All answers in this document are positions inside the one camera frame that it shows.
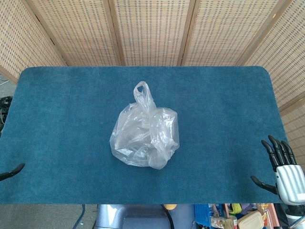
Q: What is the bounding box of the blue plastic crate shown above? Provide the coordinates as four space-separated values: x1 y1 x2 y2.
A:
193 204 212 229

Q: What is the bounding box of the black torso cable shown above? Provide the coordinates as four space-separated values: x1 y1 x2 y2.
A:
161 204 177 229

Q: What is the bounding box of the black cable bundle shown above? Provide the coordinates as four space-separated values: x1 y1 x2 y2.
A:
0 95 14 131

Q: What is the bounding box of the woven bamboo folding screen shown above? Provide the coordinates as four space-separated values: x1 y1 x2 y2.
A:
0 0 305 166

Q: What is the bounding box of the blue floor cable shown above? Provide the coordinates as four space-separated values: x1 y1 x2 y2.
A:
72 204 87 228

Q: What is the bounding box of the translucent white plastic bag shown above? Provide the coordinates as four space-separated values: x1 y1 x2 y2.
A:
109 81 180 170

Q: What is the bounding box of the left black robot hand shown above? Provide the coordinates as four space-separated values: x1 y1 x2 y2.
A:
0 163 26 181

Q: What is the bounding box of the grey-blue robot torso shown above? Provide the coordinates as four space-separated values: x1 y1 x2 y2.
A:
95 204 199 229

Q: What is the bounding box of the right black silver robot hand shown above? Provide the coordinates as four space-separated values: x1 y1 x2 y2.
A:
250 135 305 206

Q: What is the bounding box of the beige lidded box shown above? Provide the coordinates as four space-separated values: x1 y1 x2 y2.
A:
236 210 265 229

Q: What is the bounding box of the blue carpet table mat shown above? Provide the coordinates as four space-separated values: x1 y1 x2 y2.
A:
0 66 287 205

